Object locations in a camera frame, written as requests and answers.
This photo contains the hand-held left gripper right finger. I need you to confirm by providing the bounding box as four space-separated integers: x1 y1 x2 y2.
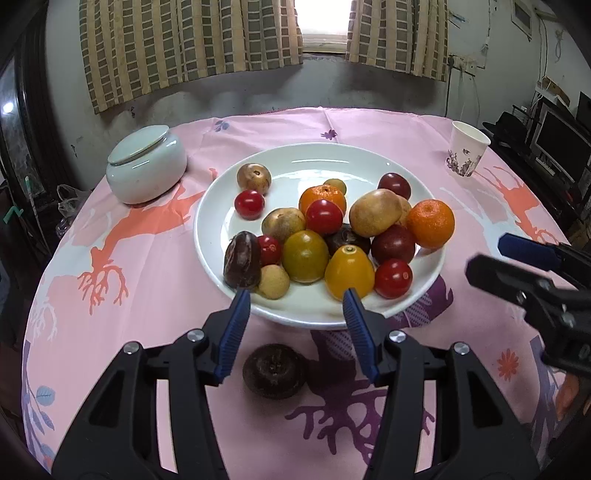
342 287 541 480

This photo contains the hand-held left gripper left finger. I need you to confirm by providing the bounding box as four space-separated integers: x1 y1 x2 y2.
52 288 252 480

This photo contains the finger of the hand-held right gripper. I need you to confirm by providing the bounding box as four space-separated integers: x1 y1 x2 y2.
465 254 591 324
498 232 591 289

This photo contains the dark water chestnut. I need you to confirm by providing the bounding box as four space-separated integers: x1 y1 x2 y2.
223 231 262 291
324 223 372 257
242 343 309 400

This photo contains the orange-yellow tomato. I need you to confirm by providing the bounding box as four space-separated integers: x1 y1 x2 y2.
324 245 376 301

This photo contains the red cherry tomato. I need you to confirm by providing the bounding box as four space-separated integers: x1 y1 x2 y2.
234 189 266 221
374 258 413 300
305 199 344 236
257 234 283 267

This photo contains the mandarin orange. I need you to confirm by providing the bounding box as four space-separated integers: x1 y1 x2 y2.
298 185 347 217
406 199 456 250

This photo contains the green-yellow tomato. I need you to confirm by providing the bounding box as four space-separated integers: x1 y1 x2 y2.
282 230 330 284

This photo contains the dark red plum front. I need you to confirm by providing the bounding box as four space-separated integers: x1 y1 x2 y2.
370 224 417 265

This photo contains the dark red plum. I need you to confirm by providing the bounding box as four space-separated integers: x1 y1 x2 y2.
377 172 413 200
370 224 417 265

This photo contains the large yellow-tan round fruit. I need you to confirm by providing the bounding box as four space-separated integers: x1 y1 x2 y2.
349 188 403 238

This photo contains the dark red plum back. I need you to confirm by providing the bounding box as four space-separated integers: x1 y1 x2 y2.
377 172 413 200

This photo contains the white oval plate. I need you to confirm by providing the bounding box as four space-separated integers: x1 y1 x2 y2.
193 143 448 330

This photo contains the person's right hand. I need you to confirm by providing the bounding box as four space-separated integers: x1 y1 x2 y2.
554 373 583 422

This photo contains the black desk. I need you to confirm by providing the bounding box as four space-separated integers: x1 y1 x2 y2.
482 111 591 245

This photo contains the pink printed tablecloth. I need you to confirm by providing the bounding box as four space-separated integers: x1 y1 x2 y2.
21 107 583 480

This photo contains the computer monitor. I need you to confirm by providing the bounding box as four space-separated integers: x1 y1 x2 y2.
531 104 591 183

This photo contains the printed paper cup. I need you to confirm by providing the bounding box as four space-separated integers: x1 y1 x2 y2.
444 121 491 178

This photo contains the cardboard box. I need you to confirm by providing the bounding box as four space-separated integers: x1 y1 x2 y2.
536 78 571 104

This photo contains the white lidded ceramic jar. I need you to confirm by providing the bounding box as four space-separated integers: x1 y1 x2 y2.
105 126 188 205

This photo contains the clear plastic bag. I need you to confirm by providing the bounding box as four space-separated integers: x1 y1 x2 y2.
55 185 93 236

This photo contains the checked beige curtain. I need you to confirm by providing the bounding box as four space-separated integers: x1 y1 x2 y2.
78 0 305 115
345 0 450 83

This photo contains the bright window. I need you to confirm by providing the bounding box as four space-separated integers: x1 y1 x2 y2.
295 0 356 54

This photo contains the wall socket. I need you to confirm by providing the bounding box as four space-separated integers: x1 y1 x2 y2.
447 54 478 75

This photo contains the white wall vent frame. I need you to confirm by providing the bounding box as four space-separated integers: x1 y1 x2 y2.
510 0 534 35

